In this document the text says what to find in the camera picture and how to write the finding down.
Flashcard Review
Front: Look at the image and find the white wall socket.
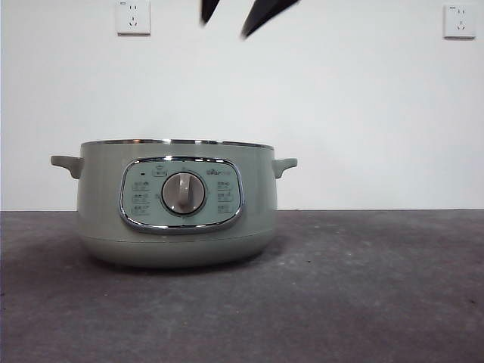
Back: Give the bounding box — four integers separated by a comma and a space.
116, 0, 152, 37
443, 4, 477, 40

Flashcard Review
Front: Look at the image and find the pale green electric pot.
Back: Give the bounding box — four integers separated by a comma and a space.
50, 138, 299, 269

